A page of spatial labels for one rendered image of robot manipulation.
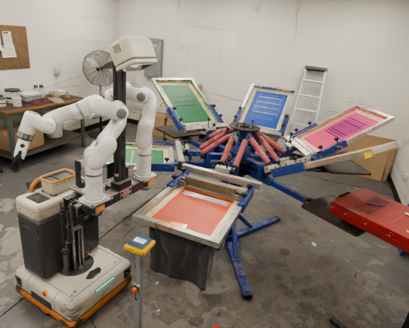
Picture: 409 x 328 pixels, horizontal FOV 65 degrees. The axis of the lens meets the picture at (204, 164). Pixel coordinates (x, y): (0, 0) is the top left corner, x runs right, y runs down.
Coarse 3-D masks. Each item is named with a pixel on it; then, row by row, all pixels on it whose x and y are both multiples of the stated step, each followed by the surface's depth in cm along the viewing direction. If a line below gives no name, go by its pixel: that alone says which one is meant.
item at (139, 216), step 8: (192, 176) 262; (176, 184) 247; (224, 184) 254; (168, 192) 235; (152, 200) 219; (160, 200) 226; (144, 208) 208; (240, 208) 221; (136, 216) 199; (144, 216) 199; (232, 216) 210; (144, 224) 198; (152, 224) 195; (160, 224) 193; (168, 224) 194; (232, 224) 204; (176, 232) 190; (184, 232) 188; (192, 232) 188; (224, 232) 192; (200, 240) 185; (208, 240) 183; (216, 240) 183
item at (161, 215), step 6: (180, 192) 242; (198, 192) 245; (174, 198) 232; (180, 198) 233; (198, 198) 235; (168, 204) 223; (174, 204) 224; (162, 210) 215; (156, 216) 207; (162, 216) 208; (168, 216) 209; (174, 216) 209; (168, 222) 202; (180, 222) 204
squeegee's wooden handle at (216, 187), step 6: (186, 180) 246; (192, 180) 244; (198, 180) 242; (204, 180) 241; (198, 186) 243; (204, 186) 241; (210, 186) 239; (216, 186) 237; (222, 186) 235; (228, 186) 235; (216, 192) 239; (222, 192) 237; (228, 192) 235; (234, 192) 233
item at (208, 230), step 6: (222, 198) 239; (228, 204) 231; (222, 210) 223; (216, 216) 215; (222, 216) 215; (186, 222) 204; (192, 222) 205; (210, 222) 207; (216, 222) 208; (192, 228) 198; (198, 228) 199; (204, 228) 200; (210, 228) 200; (210, 234) 194
